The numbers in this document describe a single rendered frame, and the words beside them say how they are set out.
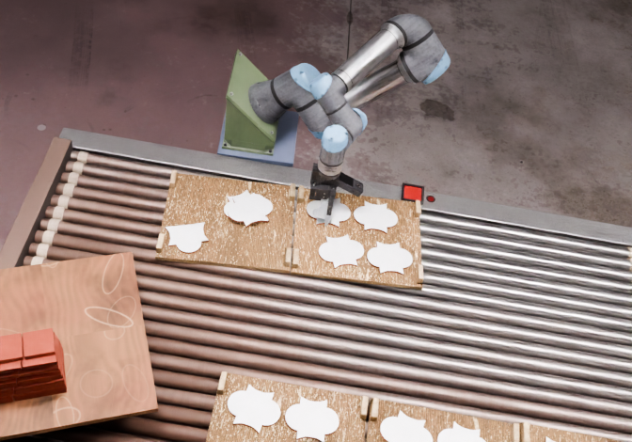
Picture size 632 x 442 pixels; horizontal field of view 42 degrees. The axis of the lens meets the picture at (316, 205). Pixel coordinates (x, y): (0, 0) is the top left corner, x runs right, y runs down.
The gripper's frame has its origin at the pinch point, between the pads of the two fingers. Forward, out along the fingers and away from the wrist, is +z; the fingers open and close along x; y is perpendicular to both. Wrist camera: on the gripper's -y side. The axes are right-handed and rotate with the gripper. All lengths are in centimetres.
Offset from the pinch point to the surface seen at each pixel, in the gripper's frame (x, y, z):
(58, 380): 79, 65, -17
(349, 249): 15.2, -7.2, -0.1
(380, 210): -2.9, -17.2, 0.1
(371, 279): 25.2, -14.6, 0.9
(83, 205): 8, 78, 1
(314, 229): 8.2, 4.1, 0.5
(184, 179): -6.7, 47.8, -0.3
